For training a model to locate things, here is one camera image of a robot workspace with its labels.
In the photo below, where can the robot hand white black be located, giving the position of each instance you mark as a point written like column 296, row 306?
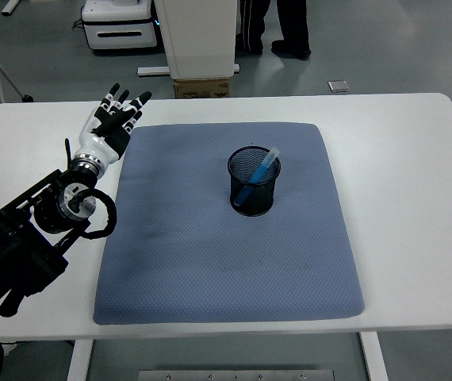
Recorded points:
column 95, row 143

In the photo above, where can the blue marker with clear cap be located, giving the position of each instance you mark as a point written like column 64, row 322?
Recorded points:
column 263, row 168

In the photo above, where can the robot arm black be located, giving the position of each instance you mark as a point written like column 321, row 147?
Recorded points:
column 12, row 254

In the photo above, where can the black mesh pen holder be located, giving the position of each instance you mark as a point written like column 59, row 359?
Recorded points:
column 250, row 206

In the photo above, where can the grey metal floor bar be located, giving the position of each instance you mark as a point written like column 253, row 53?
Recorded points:
column 150, row 71

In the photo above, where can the brown cardboard box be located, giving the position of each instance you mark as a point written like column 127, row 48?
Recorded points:
column 198, row 89

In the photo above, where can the white machine with black slot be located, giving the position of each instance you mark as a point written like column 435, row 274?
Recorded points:
column 119, row 24

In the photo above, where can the white floor bar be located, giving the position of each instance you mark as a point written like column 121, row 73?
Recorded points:
column 12, row 7

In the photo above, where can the blue textured mat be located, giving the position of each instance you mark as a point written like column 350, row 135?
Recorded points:
column 210, row 270

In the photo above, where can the white table leg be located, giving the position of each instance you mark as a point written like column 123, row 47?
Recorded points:
column 373, row 357
column 78, row 361

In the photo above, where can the white object under table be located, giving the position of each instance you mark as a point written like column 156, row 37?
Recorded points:
column 10, row 348

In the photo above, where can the person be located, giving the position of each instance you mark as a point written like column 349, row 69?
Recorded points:
column 293, row 24

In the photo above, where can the silver floor socket plate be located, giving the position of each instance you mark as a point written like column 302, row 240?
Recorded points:
column 338, row 86

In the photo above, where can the grey metal plate with screws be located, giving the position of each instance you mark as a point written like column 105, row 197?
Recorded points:
column 234, row 375

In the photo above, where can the white pedestal column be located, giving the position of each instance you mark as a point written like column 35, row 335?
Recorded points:
column 198, row 35

